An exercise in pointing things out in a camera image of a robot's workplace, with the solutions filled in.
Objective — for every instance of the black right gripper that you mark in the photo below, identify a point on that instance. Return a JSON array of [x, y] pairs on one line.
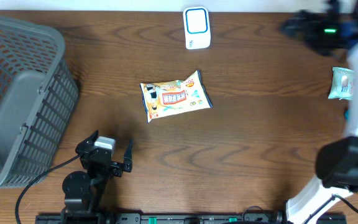
[[312, 18]]

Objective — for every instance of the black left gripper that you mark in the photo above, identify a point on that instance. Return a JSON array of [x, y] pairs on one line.
[[116, 168]]

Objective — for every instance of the green wet wipes pack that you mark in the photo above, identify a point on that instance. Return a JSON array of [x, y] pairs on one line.
[[342, 84]]

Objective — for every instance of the orange snack bag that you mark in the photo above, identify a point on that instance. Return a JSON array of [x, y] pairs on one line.
[[174, 97]]

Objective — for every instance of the blue mouthwash bottle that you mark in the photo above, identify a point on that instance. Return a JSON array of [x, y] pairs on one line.
[[346, 114]]

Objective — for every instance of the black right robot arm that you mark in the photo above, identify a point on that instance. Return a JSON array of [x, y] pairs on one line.
[[336, 168]]

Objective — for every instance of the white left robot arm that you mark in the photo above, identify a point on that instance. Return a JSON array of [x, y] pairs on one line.
[[84, 189]]

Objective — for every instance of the white barcode scanner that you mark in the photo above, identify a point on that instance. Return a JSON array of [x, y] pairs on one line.
[[197, 28]]

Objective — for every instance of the grey plastic basket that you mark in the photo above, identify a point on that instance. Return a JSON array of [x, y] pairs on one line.
[[37, 98]]

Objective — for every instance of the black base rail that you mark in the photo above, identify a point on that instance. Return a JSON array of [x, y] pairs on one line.
[[136, 218]]

